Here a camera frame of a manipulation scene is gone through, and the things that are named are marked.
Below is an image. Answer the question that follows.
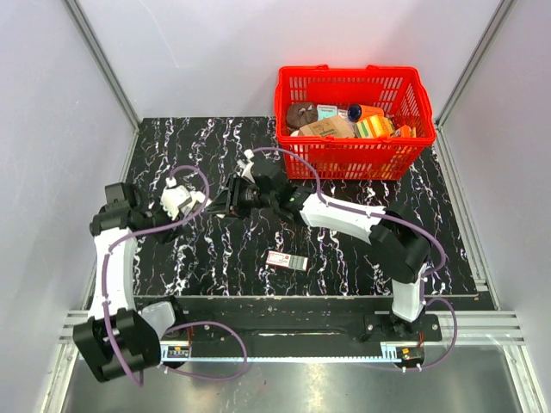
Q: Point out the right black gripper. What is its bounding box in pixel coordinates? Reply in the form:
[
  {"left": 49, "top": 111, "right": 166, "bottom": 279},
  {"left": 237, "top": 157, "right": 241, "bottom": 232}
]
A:
[{"left": 205, "top": 174, "right": 277, "bottom": 222}]

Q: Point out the small white stapler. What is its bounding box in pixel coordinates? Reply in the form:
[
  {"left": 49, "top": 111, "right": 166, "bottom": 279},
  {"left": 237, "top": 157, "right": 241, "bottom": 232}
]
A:
[{"left": 190, "top": 191, "right": 212, "bottom": 208}]

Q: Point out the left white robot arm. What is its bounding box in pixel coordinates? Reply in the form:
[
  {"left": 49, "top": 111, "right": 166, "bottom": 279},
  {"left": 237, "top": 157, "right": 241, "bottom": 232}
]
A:
[{"left": 72, "top": 180, "right": 193, "bottom": 383}]

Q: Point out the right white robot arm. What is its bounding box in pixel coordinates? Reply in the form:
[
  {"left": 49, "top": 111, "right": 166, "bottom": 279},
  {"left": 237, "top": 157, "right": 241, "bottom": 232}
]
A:
[{"left": 206, "top": 160, "right": 430, "bottom": 341}]

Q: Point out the red white staple box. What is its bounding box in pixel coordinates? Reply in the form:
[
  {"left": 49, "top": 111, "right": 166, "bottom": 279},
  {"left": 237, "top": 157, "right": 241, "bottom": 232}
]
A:
[{"left": 266, "top": 250, "right": 308, "bottom": 271}]

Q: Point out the brown round item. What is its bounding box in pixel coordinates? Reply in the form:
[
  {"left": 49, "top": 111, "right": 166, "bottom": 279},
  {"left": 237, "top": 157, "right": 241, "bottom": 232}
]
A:
[{"left": 286, "top": 102, "right": 319, "bottom": 130}]

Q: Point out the teal white box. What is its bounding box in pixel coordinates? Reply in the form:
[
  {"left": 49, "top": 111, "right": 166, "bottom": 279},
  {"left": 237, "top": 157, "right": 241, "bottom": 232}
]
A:
[{"left": 317, "top": 104, "right": 338, "bottom": 120}]

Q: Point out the brown cardboard packet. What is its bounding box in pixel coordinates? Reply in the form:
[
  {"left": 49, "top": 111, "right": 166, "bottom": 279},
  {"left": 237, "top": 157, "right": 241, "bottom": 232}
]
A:
[{"left": 298, "top": 115, "right": 356, "bottom": 138}]

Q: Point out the orange bottle blue cap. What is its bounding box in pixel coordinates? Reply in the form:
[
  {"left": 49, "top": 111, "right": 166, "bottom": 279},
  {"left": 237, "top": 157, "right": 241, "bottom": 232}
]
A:
[{"left": 347, "top": 104, "right": 385, "bottom": 122}]

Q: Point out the yellow green striped box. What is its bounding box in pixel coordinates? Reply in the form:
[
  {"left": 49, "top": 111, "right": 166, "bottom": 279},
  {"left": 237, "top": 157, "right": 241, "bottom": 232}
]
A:
[{"left": 356, "top": 115, "right": 395, "bottom": 139}]

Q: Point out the orange small packet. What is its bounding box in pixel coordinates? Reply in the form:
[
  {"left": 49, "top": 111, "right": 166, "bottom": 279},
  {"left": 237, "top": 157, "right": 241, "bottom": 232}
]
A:
[{"left": 391, "top": 125, "right": 417, "bottom": 138}]

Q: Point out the red plastic basket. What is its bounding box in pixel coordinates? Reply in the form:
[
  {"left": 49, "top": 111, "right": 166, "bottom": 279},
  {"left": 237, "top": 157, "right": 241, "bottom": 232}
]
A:
[{"left": 274, "top": 65, "right": 436, "bottom": 181}]

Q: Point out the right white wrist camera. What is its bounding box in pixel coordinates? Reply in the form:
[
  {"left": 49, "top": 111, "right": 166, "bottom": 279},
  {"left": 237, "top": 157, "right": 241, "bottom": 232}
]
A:
[{"left": 238, "top": 150, "right": 255, "bottom": 183}]

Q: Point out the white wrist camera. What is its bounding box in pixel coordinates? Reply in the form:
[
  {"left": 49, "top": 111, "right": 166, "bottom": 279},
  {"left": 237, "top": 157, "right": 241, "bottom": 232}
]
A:
[
  {"left": 160, "top": 178, "right": 200, "bottom": 221},
  {"left": 238, "top": 150, "right": 255, "bottom": 183}
]

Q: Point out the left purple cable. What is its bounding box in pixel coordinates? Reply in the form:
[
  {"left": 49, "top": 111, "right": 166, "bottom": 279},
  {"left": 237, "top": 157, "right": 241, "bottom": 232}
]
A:
[{"left": 101, "top": 164, "right": 248, "bottom": 386}]

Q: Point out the purple cable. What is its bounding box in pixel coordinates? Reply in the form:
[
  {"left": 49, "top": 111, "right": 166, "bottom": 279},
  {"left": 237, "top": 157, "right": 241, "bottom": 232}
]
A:
[
  {"left": 101, "top": 164, "right": 248, "bottom": 386},
  {"left": 243, "top": 146, "right": 458, "bottom": 372}
]

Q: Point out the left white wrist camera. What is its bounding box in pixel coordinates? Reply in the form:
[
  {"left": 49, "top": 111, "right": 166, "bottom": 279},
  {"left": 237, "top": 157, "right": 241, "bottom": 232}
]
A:
[{"left": 160, "top": 178, "right": 200, "bottom": 221}]

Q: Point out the black mounting base plate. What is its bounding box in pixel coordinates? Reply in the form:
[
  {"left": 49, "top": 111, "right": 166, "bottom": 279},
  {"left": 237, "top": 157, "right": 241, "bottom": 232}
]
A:
[{"left": 170, "top": 296, "right": 443, "bottom": 343}]

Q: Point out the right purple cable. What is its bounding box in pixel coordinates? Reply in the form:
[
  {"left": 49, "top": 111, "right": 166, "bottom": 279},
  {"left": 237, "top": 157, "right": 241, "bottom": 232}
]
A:
[{"left": 243, "top": 146, "right": 458, "bottom": 372}]

